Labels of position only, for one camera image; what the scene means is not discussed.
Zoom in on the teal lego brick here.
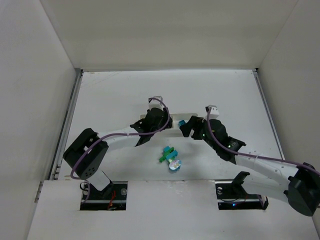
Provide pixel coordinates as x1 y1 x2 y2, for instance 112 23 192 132
178 120 186 127

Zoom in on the teal and green lego figure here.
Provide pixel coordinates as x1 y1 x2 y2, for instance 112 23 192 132
158 146 182 172

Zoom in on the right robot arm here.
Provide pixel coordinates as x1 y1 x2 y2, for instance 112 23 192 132
178 115 320 217

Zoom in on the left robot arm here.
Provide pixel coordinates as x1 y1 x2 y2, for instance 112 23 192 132
63 107 172 193

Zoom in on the white three-compartment tray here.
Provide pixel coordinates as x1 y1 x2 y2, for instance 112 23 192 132
139 113 198 138

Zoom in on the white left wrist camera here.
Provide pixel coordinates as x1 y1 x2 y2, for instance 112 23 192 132
148 96 164 110

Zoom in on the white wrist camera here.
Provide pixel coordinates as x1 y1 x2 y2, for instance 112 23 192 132
148 96 164 110
205 105 220 120

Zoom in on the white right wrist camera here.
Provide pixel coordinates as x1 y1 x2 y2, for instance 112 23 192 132
205 105 220 120

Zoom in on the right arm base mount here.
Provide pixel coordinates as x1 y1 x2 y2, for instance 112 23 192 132
215 171 269 211

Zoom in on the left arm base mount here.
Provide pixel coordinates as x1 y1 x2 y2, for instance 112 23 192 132
79 181 128 211

